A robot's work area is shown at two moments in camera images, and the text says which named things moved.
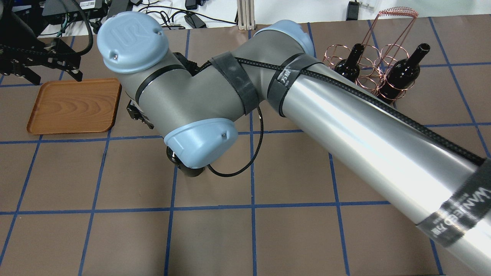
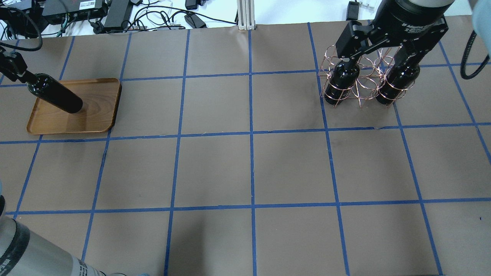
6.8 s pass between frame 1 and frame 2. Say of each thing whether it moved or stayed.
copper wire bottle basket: stayed
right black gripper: moved
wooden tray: stayed
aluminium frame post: stayed
